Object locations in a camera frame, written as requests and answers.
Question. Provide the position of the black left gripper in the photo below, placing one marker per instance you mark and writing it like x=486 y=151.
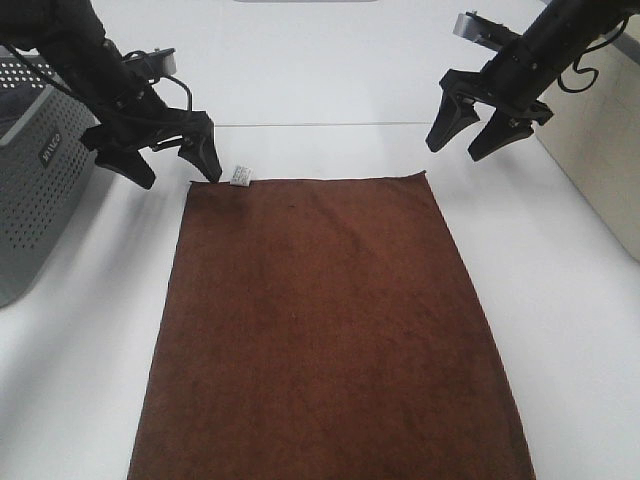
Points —
x=132 y=115

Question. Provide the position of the grey perforated plastic basket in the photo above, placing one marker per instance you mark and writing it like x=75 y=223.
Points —
x=44 y=169

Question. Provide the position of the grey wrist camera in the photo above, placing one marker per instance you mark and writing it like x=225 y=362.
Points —
x=479 y=30
x=150 y=65

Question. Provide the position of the brown towel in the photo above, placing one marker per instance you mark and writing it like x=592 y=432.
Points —
x=324 y=330

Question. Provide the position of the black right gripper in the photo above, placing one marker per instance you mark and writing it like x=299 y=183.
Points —
x=511 y=83

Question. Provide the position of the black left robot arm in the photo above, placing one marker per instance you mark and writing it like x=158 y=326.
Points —
x=42 y=26

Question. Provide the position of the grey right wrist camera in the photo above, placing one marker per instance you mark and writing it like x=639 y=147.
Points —
x=479 y=30

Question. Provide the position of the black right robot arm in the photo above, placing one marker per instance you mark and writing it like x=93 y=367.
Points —
x=567 y=30

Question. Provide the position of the beige storage box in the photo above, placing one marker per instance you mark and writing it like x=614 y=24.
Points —
x=594 y=138

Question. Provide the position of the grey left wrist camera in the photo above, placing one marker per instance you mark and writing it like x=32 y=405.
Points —
x=150 y=65

